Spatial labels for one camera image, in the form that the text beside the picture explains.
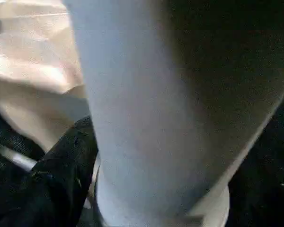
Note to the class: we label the white plastic table leg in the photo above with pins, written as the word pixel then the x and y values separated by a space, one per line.
pixel 180 94

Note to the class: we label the white plastic table top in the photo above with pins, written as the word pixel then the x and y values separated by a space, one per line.
pixel 33 61

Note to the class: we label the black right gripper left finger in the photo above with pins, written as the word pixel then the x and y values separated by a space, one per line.
pixel 52 184

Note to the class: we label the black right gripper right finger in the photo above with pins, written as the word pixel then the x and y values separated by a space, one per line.
pixel 265 189

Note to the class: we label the black plastic mat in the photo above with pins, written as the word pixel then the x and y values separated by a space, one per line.
pixel 9 142

